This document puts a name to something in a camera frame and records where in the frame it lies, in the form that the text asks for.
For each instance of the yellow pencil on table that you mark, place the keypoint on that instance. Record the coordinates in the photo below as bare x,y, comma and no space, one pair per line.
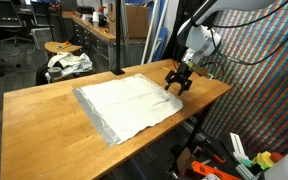
167,69

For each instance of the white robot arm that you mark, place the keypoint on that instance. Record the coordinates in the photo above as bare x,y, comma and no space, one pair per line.
201,40

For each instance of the black table leg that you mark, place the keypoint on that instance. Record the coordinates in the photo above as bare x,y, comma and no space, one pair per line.
196,121

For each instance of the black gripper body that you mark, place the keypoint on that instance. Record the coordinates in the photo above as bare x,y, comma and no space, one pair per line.
183,72

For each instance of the cardboard box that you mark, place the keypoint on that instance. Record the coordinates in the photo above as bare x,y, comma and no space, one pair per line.
137,20

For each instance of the black office chair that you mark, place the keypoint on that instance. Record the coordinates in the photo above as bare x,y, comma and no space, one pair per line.
11,22

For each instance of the yellow green plastic toy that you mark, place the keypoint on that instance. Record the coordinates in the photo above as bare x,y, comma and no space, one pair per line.
263,160

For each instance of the wrist camera gold block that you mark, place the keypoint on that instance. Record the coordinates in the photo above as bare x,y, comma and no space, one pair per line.
199,70

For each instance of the black camera pole stand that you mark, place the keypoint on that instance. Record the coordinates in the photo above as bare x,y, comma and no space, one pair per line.
117,70

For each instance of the grey tape roll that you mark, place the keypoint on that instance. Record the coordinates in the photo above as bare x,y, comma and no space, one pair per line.
55,72

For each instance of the wooden workbench with drawers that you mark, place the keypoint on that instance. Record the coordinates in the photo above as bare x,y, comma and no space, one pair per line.
100,46

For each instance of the white towel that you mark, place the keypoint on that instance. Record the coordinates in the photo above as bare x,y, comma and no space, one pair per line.
119,109

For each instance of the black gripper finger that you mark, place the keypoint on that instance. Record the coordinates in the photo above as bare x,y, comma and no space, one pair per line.
185,85
171,77

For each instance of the small round wooden table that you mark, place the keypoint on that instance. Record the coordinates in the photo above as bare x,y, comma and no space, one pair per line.
56,47

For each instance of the crumpled white cloth pile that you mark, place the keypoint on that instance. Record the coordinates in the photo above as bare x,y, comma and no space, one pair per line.
71,63

